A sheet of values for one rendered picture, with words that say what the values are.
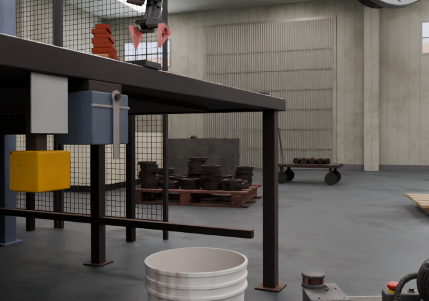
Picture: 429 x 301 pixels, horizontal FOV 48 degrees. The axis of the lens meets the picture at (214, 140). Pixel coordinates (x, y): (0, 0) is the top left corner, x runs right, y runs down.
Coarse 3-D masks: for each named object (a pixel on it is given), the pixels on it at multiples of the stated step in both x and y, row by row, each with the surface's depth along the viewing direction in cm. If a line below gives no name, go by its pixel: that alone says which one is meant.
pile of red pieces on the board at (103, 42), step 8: (96, 24) 248; (104, 24) 248; (96, 32) 248; (104, 32) 248; (96, 40) 248; (104, 40) 248; (112, 40) 258; (96, 48) 248; (104, 48) 248; (112, 48) 251; (112, 56) 248
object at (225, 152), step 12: (168, 144) 687; (180, 144) 685; (192, 144) 682; (204, 144) 680; (216, 144) 677; (228, 144) 675; (168, 156) 687; (180, 156) 684; (192, 156) 682; (204, 156) 679; (216, 156) 677; (228, 156) 675; (180, 168) 685; (228, 168) 675
